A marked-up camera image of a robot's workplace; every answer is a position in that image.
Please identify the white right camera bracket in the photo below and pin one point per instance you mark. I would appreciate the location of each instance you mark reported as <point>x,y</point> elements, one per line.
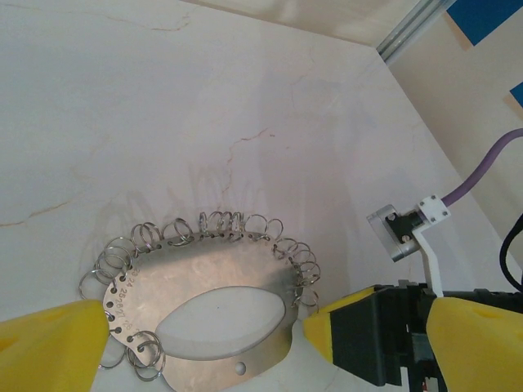
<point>434,210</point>

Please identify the blue floral wall panel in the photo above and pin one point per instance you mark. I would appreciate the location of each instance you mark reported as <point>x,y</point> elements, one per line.
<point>519,96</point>
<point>490,16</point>

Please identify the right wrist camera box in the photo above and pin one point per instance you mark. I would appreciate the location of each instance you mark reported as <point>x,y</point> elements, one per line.
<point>394,241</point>

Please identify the aluminium frame post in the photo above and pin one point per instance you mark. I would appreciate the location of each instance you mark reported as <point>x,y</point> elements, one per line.
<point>408,28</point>

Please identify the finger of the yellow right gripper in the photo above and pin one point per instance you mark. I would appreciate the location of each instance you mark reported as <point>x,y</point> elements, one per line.
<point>318,326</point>

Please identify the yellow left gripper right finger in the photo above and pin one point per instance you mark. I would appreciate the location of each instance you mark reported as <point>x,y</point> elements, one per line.
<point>478,351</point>

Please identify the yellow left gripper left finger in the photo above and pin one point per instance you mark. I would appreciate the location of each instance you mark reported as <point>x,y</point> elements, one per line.
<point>49,347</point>

